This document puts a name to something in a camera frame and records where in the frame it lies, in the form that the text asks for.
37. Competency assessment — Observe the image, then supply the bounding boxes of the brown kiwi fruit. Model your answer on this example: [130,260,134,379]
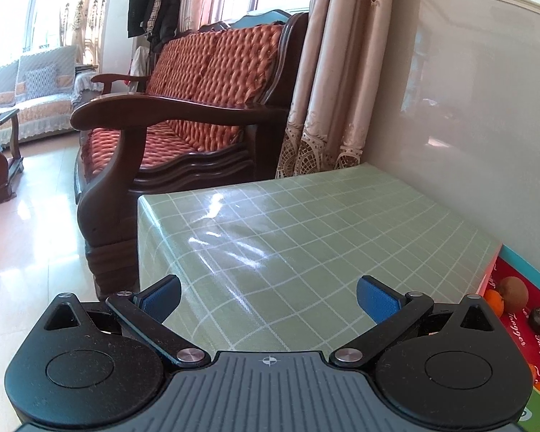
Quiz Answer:
[496,276,529,313]

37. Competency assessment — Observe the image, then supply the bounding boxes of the brown skinned orange cut fruit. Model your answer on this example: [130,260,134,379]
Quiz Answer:
[528,363,537,384]

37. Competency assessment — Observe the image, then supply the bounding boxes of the red pink cardboard box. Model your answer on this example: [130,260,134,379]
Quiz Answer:
[474,244,540,432]

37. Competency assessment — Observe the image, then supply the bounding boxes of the green checked tablecloth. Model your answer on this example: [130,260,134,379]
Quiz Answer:
[137,164,500,353]

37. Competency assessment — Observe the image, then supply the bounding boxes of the dark wooden coffee table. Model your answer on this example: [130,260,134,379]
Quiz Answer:
[0,108,24,203]

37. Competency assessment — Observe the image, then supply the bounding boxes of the light fabric sofa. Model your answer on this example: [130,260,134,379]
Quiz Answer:
[0,46,103,143]

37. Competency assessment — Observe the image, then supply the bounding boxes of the wooden sofa orange cushions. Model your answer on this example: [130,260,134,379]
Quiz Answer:
[71,10,309,298]

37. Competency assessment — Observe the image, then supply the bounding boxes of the dark hanging jackets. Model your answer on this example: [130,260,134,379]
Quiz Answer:
[126,0,181,55]

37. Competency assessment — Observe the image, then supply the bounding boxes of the beige lace curtain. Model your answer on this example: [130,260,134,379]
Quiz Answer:
[181,0,393,179]

